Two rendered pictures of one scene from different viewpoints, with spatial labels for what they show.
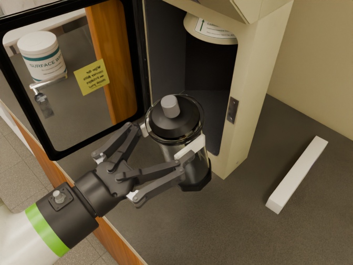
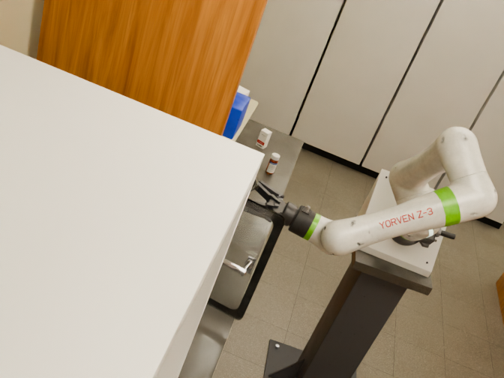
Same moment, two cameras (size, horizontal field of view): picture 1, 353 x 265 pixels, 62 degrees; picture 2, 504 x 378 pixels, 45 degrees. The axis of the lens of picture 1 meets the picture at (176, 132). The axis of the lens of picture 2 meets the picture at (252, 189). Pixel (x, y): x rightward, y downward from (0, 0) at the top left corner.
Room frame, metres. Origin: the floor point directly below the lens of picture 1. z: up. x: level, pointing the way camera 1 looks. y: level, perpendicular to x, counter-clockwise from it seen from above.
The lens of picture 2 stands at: (1.46, 1.25, 2.27)
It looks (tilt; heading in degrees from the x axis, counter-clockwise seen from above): 32 degrees down; 227
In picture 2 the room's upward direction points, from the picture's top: 21 degrees clockwise
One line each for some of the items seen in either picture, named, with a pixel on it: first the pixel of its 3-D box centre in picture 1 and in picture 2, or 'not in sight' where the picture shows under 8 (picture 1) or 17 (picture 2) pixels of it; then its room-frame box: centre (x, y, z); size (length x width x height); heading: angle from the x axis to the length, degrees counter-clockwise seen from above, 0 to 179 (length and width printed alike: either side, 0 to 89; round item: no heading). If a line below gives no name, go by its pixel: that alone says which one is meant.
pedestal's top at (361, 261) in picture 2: not in sight; (390, 253); (-0.41, 0.13, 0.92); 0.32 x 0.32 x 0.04; 50
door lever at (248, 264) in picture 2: not in sight; (234, 262); (0.54, 0.30, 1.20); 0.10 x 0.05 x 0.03; 127
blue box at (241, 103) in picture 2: not in sight; (224, 111); (0.58, 0.08, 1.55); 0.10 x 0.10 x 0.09; 45
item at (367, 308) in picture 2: not in sight; (345, 330); (-0.41, 0.13, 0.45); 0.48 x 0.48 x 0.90; 50
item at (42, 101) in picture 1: (45, 106); not in sight; (0.49, 0.30, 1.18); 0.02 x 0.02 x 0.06; 37
